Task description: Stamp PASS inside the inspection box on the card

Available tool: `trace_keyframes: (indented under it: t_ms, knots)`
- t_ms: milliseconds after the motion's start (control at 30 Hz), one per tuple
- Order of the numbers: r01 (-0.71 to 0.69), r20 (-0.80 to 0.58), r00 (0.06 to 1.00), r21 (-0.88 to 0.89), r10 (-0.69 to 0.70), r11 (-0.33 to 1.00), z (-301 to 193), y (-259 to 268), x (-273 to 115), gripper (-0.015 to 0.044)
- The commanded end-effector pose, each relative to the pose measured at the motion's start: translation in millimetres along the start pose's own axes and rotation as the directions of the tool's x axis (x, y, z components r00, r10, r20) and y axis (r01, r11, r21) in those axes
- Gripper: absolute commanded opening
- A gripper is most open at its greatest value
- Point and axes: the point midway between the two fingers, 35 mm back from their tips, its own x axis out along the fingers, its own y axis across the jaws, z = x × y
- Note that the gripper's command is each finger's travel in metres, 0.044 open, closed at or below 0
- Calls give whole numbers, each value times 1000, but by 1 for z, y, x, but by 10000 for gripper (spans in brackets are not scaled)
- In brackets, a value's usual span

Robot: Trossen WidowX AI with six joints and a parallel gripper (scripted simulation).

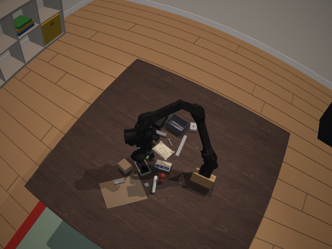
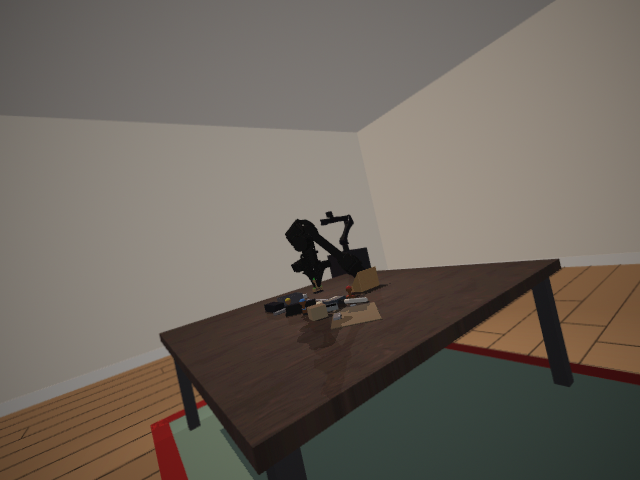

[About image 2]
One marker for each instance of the tan clipboard with grey clip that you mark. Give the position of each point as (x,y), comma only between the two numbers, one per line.
(355,315)

